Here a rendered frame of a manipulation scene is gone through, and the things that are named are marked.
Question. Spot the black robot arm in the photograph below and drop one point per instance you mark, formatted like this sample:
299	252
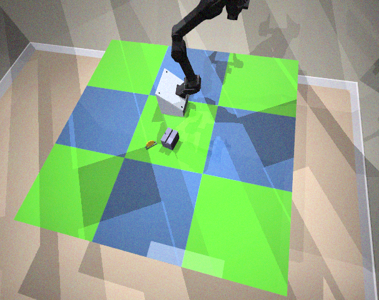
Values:
206	9

